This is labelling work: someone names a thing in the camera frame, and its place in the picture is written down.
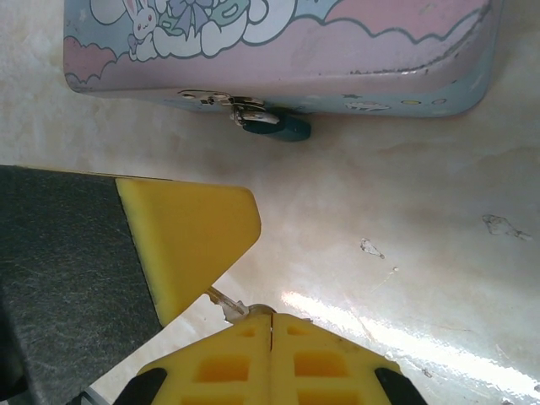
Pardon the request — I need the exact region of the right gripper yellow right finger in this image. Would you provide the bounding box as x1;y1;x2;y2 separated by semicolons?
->
269;313;429;405

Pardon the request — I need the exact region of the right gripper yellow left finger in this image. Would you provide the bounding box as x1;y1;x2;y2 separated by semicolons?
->
116;314;271;405

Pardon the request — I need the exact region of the small silver key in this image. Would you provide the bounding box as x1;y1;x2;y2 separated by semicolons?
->
206;285;278;325

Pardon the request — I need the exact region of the teal padlock silver shackle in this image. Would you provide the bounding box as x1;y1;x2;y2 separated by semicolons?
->
229;105;312;144

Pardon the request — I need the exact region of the pastel cartoon tin box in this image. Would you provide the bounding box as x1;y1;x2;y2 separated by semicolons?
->
62;0;505;119

